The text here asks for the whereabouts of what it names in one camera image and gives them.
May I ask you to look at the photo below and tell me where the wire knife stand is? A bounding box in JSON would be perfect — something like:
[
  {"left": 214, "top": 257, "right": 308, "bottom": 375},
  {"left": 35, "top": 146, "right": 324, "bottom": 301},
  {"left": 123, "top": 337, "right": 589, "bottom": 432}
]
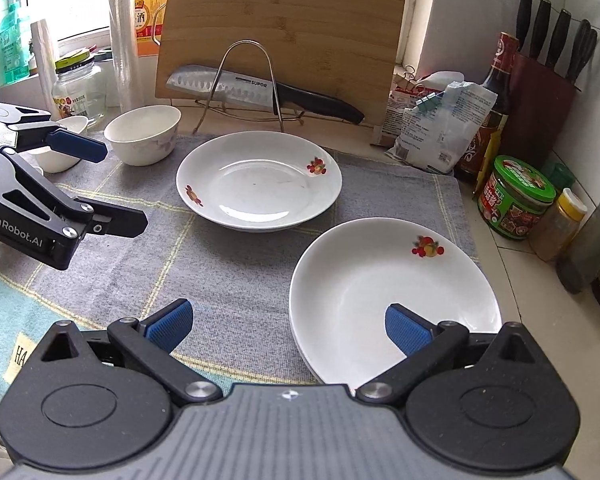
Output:
[{"left": 193, "top": 39, "right": 285, "bottom": 134}]

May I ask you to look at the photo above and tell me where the steel kitchen knife black handle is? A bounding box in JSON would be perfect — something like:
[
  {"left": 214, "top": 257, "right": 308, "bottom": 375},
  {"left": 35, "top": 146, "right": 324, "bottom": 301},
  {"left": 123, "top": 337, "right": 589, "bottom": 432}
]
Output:
[{"left": 166, "top": 65, "right": 364, "bottom": 125}]

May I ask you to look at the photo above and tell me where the white food packet bag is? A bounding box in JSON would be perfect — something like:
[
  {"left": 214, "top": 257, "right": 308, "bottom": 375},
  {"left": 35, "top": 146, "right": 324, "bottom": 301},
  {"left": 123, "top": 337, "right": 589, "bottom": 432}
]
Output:
[{"left": 387, "top": 81, "right": 496, "bottom": 174}]

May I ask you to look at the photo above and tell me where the white ceramic bowl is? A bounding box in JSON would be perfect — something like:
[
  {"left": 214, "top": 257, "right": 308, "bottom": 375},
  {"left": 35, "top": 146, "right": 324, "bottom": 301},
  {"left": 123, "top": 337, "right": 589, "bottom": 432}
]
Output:
[
  {"left": 104, "top": 105, "right": 182, "bottom": 167},
  {"left": 29, "top": 115, "right": 91, "bottom": 175}
]

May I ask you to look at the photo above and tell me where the orange cooking oil jug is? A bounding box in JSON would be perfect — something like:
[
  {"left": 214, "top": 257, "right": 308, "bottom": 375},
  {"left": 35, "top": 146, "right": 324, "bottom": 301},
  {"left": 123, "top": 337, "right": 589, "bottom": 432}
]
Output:
[{"left": 134, "top": 0, "right": 166, "bottom": 56}]

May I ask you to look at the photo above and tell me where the yellow lid spice jar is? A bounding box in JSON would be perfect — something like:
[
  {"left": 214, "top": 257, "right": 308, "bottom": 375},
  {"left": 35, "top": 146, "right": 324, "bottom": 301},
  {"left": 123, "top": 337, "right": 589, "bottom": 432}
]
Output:
[{"left": 528, "top": 188, "right": 588, "bottom": 262}]

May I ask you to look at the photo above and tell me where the green dish soap bottle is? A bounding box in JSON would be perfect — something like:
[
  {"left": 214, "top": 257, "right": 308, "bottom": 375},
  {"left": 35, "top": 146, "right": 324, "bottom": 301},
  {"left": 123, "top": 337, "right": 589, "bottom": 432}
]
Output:
[{"left": 0, "top": 0, "right": 30, "bottom": 84}]

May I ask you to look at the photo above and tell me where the green lid sauce jar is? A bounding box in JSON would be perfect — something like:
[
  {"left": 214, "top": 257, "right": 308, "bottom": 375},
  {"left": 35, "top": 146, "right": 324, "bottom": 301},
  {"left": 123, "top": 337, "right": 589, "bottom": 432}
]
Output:
[{"left": 477, "top": 155, "right": 557, "bottom": 240}]

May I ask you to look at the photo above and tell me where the white plate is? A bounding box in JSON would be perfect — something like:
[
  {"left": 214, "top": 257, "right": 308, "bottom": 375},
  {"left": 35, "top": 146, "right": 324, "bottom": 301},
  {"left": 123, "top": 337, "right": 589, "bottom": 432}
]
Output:
[{"left": 289, "top": 218, "right": 503, "bottom": 389}]

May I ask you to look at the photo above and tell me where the grey checked table cloth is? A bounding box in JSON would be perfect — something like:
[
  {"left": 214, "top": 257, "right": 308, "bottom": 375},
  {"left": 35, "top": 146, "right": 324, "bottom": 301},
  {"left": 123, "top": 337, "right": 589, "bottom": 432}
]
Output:
[{"left": 0, "top": 136, "right": 476, "bottom": 400}]

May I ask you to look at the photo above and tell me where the clear glass jar green lid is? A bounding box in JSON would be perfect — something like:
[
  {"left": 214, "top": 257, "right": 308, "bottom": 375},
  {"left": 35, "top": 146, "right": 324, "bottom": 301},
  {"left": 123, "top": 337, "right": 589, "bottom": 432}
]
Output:
[{"left": 52, "top": 48, "right": 107, "bottom": 127}]

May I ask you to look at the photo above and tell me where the white plate centre fruit print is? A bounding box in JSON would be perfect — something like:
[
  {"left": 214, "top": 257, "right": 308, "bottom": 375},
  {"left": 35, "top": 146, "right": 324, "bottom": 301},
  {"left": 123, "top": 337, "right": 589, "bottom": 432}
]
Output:
[{"left": 175, "top": 131, "right": 342, "bottom": 233}]

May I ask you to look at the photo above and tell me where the dark red knife block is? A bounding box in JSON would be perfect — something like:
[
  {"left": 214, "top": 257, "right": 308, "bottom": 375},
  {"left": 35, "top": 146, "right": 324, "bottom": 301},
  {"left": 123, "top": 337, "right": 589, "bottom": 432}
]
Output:
[{"left": 500, "top": 0, "right": 597, "bottom": 167}]

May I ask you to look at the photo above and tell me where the soy sauce bottle red label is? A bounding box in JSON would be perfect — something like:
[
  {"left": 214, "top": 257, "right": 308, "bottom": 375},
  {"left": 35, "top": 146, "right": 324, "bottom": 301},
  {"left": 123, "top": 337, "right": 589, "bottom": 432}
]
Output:
[{"left": 454, "top": 32, "right": 519, "bottom": 182}]

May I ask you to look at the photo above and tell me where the bamboo cutting board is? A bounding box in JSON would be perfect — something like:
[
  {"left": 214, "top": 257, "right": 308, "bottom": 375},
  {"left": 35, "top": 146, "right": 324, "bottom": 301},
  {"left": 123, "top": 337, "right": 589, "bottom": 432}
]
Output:
[{"left": 155, "top": 0, "right": 405, "bottom": 126}]

